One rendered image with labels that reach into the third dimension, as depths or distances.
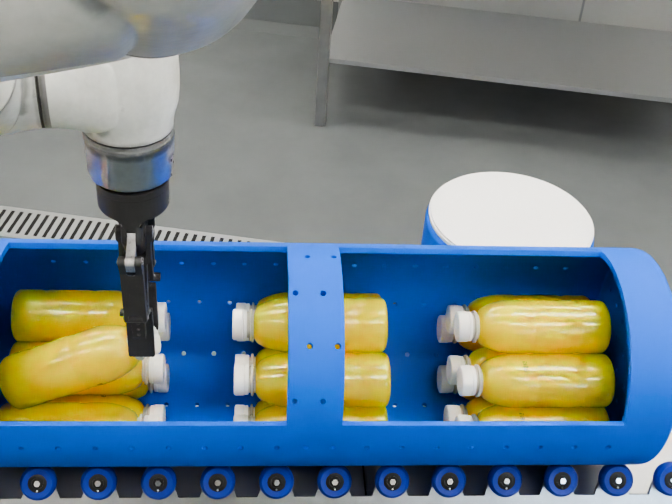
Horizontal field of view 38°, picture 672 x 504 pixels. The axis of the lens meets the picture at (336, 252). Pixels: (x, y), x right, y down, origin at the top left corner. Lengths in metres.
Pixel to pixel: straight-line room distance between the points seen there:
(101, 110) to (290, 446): 0.47
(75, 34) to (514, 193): 1.39
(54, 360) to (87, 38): 0.84
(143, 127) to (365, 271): 0.50
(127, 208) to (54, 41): 0.64
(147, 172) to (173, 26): 0.61
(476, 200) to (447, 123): 2.34
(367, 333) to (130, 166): 0.39
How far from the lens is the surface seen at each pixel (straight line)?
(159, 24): 0.38
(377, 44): 3.92
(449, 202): 1.67
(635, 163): 3.99
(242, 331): 1.21
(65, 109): 0.93
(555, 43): 4.13
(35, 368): 1.20
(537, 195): 1.73
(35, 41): 0.38
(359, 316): 1.20
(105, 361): 1.17
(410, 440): 1.18
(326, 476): 1.28
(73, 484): 1.35
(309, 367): 1.12
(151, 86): 0.93
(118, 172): 0.98
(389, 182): 3.60
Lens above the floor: 1.96
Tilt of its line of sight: 37 degrees down
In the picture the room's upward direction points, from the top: 5 degrees clockwise
